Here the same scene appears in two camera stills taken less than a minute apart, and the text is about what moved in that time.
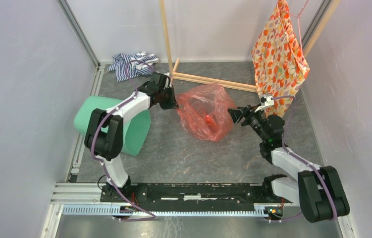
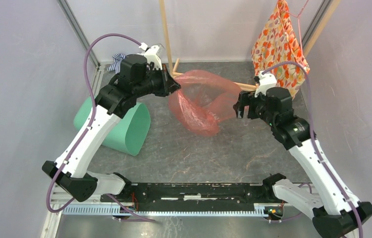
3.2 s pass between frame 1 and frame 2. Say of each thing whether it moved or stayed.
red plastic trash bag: moved
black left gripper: moved
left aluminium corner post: stayed
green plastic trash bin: stayed
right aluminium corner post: stayed
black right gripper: moved
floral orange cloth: stayed
